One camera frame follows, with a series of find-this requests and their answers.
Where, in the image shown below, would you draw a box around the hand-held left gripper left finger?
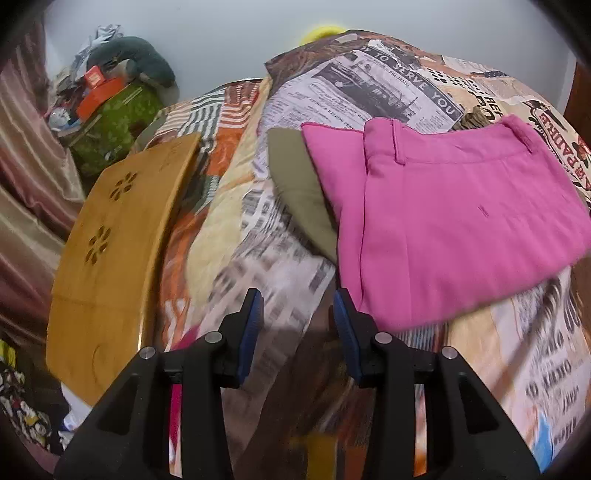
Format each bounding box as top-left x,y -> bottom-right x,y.
54,288 -> 265,480

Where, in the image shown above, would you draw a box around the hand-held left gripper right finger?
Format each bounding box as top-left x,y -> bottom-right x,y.
333,288 -> 541,480

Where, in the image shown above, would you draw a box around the pink pants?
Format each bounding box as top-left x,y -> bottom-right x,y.
301,114 -> 591,331

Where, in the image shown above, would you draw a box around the olive green pants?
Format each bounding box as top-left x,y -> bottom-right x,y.
268,128 -> 341,265

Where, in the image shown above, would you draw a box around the printed blanket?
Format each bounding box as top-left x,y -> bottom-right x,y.
134,30 -> 591,480

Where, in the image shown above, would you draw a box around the wooden lap table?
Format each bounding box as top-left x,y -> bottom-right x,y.
45,134 -> 202,407

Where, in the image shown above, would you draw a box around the white cloth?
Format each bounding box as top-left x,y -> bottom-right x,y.
59,383 -> 94,432

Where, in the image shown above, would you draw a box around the black cartoon print cloth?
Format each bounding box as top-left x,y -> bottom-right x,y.
0,339 -> 66,454

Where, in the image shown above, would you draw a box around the green patterned bag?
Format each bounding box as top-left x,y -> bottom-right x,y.
69,83 -> 163,177

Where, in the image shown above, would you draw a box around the brown satin curtain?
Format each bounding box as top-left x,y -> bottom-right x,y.
0,18 -> 86,334

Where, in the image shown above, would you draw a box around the orange box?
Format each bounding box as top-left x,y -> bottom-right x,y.
76,76 -> 128,119

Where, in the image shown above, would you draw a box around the grey plush toy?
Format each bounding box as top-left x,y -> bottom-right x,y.
88,36 -> 177,89

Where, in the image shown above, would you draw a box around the yellow pillow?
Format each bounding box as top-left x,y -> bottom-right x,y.
300,27 -> 345,45

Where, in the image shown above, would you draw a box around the grey crumpled clothes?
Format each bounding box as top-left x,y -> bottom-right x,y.
73,25 -> 123,62

